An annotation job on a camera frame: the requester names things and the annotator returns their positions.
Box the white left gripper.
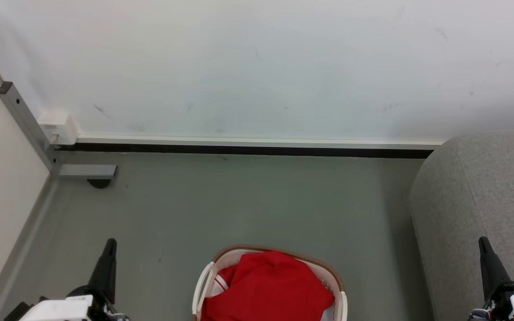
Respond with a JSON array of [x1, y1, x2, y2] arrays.
[[18, 238, 129, 321]]

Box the grey fabric sofa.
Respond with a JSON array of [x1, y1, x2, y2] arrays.
[[410, 129, 514, 321]]

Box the red garment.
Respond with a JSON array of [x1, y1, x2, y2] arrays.
[[201, 250, 336, 321]]

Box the white laundry basket brown rim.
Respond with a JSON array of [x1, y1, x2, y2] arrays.
[[192, 244, 348, 321]]

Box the white and black baseboard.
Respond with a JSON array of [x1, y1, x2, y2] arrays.
[[54, 135, 446, 160]]

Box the white wall socket box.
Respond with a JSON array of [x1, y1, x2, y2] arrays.
[[37, 111, 79, 146]]

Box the grey metal frame post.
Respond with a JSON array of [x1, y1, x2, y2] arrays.
[[0, 82, 118, 180]]

